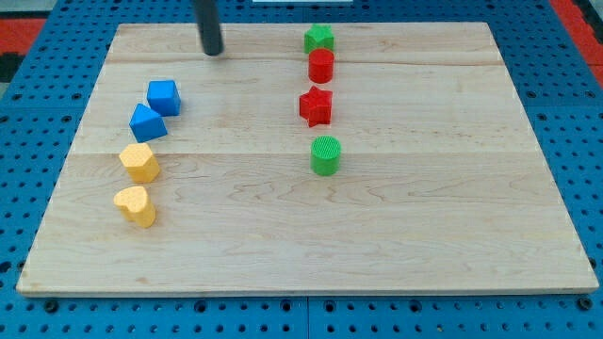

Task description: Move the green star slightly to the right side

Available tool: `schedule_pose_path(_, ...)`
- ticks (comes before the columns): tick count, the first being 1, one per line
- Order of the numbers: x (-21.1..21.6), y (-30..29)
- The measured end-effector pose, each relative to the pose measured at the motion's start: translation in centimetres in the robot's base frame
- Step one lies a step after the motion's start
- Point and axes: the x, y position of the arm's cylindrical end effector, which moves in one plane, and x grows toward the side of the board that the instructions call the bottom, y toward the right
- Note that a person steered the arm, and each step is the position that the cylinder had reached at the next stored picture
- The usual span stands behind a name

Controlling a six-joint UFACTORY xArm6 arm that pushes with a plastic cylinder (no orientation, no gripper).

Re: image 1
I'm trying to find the yellow hexagon block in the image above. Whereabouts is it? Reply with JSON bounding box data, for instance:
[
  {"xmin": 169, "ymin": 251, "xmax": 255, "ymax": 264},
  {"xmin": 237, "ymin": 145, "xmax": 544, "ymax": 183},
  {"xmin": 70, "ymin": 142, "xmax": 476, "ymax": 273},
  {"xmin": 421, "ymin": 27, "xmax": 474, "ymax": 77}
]
[{"xmin": 119, "ymin": 143, "xmax": 160, "ymax": 184}]

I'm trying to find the green star block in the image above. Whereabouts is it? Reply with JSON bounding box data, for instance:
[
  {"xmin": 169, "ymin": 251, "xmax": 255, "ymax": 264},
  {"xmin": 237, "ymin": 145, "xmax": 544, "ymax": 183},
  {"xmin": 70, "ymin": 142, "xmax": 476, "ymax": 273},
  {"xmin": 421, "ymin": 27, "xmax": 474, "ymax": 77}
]
[{"xmin": 303, "ymin": 24, "xmax": 334, "ymax": 54}]

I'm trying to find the red cylinder block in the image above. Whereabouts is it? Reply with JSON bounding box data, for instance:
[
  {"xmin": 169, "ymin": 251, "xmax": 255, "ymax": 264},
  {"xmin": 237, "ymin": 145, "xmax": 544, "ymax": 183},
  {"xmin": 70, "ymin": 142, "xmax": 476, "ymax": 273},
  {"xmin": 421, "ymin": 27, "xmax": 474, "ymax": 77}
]
[{"xmin": 308, "ymin": 48, "xmax": 334, "ymax": 84}]

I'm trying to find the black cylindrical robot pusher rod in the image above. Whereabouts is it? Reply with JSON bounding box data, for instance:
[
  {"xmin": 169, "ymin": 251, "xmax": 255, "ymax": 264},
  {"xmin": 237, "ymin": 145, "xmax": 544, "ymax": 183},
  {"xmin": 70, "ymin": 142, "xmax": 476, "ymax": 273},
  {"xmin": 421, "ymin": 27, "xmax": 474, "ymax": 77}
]
[{"xmin": 191, "ymin": 0, "xmax": 224, "ymax": 57}]

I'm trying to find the blue triangular prism block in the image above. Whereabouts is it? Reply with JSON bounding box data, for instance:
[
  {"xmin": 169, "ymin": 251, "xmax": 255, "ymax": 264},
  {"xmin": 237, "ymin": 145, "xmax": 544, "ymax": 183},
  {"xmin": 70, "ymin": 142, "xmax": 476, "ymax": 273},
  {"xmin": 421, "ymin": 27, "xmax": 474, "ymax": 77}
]
[{"xmin": 129, "ymin": 104, "xmax": 168, "ymax": 143}]

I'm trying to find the light wooden board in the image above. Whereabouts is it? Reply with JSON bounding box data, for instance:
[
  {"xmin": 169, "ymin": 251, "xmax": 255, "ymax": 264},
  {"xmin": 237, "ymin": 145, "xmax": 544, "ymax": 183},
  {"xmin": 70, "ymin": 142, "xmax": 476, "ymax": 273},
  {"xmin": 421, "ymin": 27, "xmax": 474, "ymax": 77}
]
[{"xmin": 17, "ymin": 22, "xmax": 599, "ymax": 298}]

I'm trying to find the red star block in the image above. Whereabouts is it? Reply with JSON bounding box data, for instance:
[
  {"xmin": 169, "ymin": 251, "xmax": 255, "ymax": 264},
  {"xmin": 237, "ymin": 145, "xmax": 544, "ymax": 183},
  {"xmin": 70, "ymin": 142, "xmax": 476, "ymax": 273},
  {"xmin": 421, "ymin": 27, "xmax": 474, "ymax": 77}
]
[{"xmin": 299, "ymin": 86, "xmax": 333, "ymax": 127}]

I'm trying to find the yellow heart block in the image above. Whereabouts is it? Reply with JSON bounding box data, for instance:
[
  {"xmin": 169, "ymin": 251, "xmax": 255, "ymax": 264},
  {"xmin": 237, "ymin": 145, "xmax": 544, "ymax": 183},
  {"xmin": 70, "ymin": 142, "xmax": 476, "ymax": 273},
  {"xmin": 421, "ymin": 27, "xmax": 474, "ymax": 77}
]
[{"xmin": 113, "ymin": 186, "xmax": 156, "ymax": 228}]

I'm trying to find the green cylinder block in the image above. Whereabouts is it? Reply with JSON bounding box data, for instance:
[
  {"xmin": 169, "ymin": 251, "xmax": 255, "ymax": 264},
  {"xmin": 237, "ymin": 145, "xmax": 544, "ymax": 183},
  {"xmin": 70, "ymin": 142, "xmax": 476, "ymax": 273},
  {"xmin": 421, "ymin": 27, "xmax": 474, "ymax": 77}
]
[{"xmin": 310, "ymin": 136, "xmax": 341, "ymax": 176}]

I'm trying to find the blue cube block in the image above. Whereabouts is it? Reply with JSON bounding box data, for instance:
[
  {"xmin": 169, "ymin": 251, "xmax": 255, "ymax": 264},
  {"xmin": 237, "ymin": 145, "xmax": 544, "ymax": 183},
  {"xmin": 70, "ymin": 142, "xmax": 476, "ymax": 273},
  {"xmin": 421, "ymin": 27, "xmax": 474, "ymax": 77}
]
[{"xmin": 147, "ymin": 80, "xmax": 181, "ymax": 117}]

